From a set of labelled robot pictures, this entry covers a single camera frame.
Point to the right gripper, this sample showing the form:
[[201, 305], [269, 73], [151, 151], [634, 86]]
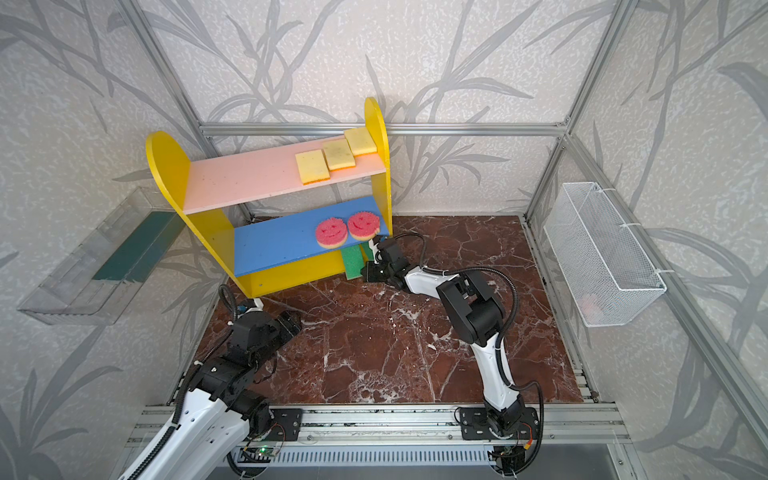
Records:
[[380, 263]]

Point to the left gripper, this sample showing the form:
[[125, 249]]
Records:
[[287, 323]]

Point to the green sponge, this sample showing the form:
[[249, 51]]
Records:
[[355, 259]]

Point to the pink smiley sponge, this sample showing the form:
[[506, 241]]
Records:
[[364, 225], [331, 233]]

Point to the orange yellow sponge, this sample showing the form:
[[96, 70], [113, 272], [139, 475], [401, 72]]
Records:
[[312, 166]]

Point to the blue lower shelf board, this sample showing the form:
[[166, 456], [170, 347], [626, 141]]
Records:
[[280, 241]]

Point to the pink top shelf board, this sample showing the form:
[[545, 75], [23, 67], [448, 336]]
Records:
[[256, 175]]

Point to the green circuit board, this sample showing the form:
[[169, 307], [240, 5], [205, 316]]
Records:
[[259, 454]]

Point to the dark green scouring pad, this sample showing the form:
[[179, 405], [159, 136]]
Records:
[[134, 260]]

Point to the pink item in basket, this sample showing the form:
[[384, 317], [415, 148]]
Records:
[[590, 308]]

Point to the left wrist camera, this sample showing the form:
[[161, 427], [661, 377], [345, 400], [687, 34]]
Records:
[[249, 305]]

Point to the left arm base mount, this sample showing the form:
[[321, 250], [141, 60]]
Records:
[[277, 425]]

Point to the clear plastic wall tray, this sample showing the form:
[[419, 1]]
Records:
[[69, 295]]

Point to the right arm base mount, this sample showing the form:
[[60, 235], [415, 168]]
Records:
[[475, 425]]

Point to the white wire mesh basket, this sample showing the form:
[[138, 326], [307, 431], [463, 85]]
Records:
[[598, 253]]

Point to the aluminium enclosure frame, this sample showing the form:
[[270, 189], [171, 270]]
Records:
[[734, 381]]

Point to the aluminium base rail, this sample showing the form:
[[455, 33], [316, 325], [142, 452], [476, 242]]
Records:
[[435, 424]]

